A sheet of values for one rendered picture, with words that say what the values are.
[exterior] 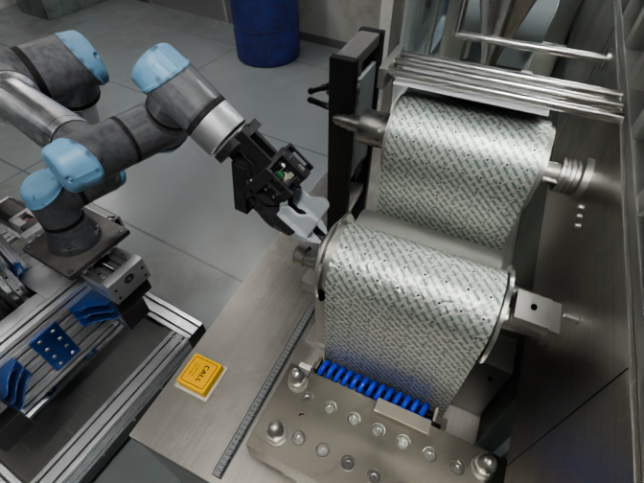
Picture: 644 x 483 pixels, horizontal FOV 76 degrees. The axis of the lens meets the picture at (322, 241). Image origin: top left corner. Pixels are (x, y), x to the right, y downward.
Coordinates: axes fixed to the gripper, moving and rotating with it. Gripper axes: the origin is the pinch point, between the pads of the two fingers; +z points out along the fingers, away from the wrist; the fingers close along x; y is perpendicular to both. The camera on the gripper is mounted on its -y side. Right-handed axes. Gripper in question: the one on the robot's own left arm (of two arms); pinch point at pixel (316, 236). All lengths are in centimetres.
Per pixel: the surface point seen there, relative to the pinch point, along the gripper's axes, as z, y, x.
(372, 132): -4.2, 7.3, 20.1
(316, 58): -36, -197, 322
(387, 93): 3, -29, 94
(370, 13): -28, -141, 351
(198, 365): 6.2, -38.9, -16.7
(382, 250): 5.8, 11.6, -2.8
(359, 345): 17.8, -2.7, -8.3
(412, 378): 27.6, 1.0, -8.3
